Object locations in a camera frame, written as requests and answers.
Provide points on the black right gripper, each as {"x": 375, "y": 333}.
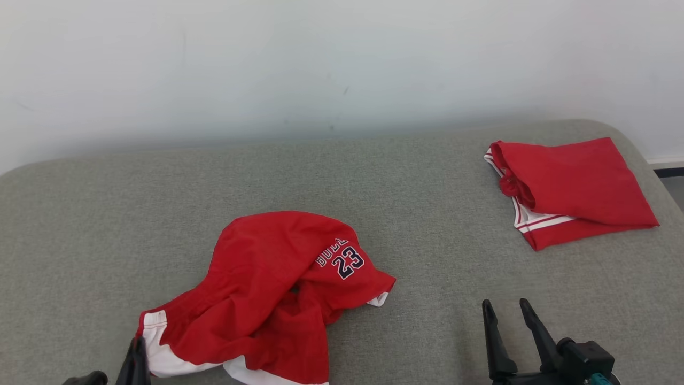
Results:
{"x": 539, "y": 379}

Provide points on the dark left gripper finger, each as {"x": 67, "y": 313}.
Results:
{"x": 129, "y": 371}
{"x": 144, "y": 371}

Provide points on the red shorts with white trim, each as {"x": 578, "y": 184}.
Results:
{"x": 256, "y": 278}

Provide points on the red basketball jersey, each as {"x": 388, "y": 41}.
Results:
{"x": 577, "y": 176}

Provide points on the grey fabric sofa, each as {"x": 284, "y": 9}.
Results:
{"x": 374, "y": 187}

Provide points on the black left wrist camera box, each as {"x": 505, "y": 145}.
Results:
{"x": 88, "y": 378}

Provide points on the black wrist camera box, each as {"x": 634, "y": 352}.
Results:
{"x": 88, "y": 378}
{"x": 588, "y": 355}

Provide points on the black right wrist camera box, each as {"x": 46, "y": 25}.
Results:
{"x": 588, "y": 355}

